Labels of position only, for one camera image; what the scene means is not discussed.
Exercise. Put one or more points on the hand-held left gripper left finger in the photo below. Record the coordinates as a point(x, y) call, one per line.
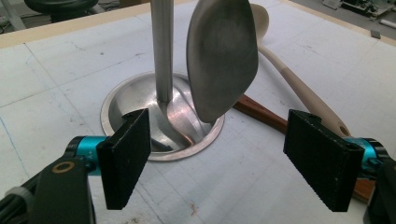
point(124, 155)

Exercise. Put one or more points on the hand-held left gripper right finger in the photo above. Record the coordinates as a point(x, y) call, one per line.
point(323, 161)

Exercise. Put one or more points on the dark brown wooden spoon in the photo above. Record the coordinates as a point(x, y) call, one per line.
point(258, 112)

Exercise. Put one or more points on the steel utensil stand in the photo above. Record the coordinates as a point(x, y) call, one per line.
point(162, 46)

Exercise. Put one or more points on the large metal spoon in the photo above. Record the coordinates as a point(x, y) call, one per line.
point(221, 62)

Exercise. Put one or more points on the white gridded mat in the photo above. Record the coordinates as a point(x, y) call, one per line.
point(62, 77)

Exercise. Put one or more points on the black round stool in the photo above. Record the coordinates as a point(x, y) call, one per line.
point(62, 4)

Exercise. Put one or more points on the white metal stand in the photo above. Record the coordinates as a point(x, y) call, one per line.
point(12, 15)

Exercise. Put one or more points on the aluminium floor rail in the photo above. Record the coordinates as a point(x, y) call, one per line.
point(361, 7)

